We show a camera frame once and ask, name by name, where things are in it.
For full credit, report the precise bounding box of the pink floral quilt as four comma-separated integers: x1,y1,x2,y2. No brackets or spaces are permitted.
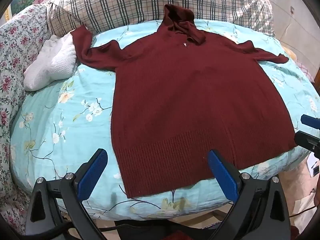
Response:
0,4,50,235

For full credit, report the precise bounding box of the dark red hooded sweater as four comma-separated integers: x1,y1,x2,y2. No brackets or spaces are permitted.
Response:
71,4,298,199

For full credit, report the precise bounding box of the pink yellow cloth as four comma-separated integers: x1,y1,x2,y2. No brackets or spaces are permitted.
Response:
285,46,316,83

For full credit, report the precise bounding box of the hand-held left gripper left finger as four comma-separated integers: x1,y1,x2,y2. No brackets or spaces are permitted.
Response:
25,149,108,240

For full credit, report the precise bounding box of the light blue floral bed sheet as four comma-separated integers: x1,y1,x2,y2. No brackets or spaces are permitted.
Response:
10,19,318,222

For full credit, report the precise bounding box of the thin brown cable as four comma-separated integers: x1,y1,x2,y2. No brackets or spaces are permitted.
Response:
289,203,318,218

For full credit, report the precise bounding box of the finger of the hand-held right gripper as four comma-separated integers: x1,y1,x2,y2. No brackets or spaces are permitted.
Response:
294,130,320,158
301,114,320,131

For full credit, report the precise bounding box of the plaid quilt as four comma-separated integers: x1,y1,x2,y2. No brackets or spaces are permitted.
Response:
46,0,275,37

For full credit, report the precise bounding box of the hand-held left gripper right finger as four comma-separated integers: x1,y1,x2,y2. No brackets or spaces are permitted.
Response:
207,149,292,240

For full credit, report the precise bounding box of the white knit cloth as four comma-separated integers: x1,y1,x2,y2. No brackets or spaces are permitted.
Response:
24,33,78,92

